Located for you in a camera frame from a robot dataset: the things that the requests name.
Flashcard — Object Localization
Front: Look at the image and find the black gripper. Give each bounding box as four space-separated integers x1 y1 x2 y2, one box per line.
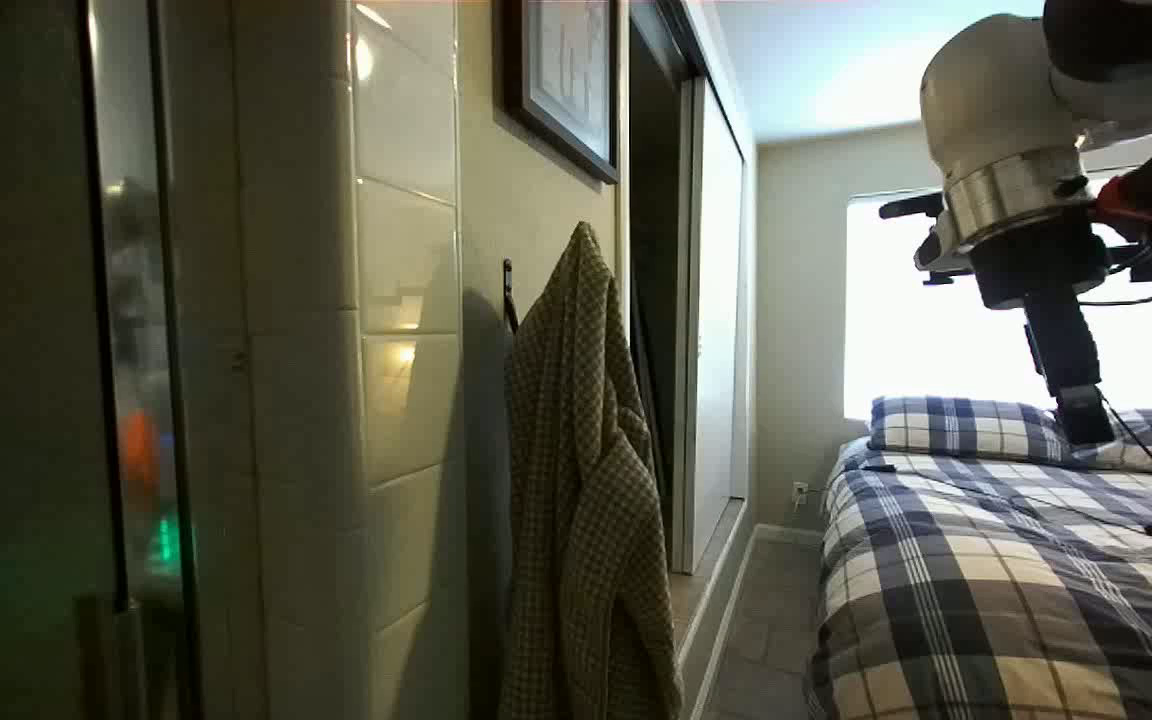
967 216 1121 452

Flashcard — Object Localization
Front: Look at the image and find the beige checkered cloth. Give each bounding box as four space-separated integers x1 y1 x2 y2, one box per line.
495 219 684 720

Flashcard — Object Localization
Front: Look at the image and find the bright window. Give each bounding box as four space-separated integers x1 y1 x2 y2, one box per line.
846 165 1152 423

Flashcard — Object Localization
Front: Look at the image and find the blue plaid bed duvet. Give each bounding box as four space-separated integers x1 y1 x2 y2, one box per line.
810 436 1152 720

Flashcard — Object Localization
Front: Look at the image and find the white sliding closet door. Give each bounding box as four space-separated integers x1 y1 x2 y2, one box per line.
673 75 755 578

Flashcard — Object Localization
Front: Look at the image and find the dark framed picture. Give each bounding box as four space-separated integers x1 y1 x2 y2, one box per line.
495 0 623 186

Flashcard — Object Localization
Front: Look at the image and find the glass shower door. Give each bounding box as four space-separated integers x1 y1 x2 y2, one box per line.
78 0 204 720

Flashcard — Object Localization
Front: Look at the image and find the black spiral wall hook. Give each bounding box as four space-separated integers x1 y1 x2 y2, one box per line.
500 257 524 334

